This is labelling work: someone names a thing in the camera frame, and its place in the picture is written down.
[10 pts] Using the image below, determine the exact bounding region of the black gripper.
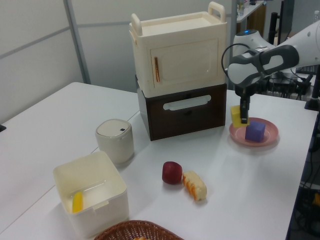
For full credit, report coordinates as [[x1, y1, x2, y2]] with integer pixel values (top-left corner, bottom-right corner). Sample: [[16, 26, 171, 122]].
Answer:
[[238, 87, 252, 125]]

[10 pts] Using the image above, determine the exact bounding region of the black power strip with cables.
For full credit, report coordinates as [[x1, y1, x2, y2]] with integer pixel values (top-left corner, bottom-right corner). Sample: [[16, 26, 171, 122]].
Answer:
[[259, 74, 315, 101]]

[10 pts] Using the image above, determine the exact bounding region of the copper cabinet door handle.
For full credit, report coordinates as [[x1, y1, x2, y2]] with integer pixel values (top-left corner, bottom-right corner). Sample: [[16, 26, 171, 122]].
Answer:
[[153, 56, 161, 83]]

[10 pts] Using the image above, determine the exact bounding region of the pink plate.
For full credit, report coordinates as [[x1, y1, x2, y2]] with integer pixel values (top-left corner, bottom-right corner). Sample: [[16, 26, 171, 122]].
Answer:
[[229, 117, 279, 147]]

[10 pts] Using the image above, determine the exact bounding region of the toy bread slice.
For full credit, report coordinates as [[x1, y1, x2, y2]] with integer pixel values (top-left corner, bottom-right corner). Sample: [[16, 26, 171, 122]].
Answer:
[[182, 170, 208, 202]]

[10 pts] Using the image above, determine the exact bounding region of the yellow cube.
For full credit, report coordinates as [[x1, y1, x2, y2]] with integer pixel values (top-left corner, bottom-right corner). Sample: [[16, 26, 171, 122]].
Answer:
[[230, 105, 251, 129]]

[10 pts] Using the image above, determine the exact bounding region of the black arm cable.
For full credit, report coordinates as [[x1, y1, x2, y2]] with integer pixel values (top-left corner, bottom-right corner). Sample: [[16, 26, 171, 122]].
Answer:
[[221, 43, 267, 81]]

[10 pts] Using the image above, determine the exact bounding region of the purple cube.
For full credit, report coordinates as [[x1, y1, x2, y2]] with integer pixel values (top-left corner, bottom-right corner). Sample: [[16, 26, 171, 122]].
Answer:
[[244, 120, 266, 143]]

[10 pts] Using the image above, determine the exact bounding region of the cream plastic cabinet with handles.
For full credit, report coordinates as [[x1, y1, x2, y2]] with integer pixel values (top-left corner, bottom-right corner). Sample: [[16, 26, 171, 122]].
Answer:
[[129, 1, 228, 96]]

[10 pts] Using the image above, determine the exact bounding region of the yellow banana slice toy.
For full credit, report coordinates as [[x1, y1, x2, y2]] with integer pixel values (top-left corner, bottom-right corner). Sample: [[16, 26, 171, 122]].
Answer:
[[72, 191, 84, 214]]

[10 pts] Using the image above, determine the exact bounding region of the black monitor stand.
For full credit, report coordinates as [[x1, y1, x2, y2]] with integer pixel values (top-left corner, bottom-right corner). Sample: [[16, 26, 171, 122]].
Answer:
[[303, 72, 320, 111]]

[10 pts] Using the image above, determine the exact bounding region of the wooden cabinet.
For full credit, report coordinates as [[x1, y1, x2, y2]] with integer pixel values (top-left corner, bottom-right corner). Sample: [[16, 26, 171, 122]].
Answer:
[[246, 4, 266, 35]]

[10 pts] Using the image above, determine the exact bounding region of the small cream lidded trash can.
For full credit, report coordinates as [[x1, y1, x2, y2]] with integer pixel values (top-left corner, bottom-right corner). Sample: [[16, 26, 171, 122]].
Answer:
[[95, 119, 135, 165]]

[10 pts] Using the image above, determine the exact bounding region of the white drawer handle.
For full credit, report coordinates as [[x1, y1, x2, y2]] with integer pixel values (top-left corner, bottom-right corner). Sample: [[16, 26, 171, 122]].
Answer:
[[162, 94, 212, 112]]

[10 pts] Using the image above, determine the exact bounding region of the red apple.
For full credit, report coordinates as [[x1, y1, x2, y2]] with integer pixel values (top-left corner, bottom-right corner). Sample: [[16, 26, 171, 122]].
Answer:
[[161, 161, 183, 185]]

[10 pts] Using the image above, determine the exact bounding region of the white square plastic bin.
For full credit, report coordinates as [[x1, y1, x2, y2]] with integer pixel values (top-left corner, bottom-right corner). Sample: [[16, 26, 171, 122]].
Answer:
[[52, 150, 129, 239]]

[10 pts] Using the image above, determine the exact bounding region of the brown wicker basket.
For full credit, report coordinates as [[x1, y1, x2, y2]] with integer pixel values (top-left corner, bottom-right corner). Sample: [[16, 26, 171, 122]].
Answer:
[[93, 219, 187, 240]]

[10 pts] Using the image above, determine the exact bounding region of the black pole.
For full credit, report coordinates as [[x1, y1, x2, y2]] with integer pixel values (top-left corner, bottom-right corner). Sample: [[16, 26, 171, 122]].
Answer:
[[268, 11, 281, 46]]

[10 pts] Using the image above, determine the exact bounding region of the dark brown drawer unit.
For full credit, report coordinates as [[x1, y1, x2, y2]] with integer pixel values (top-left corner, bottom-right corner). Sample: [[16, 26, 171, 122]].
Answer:
[[136, 74, 228, 142]]

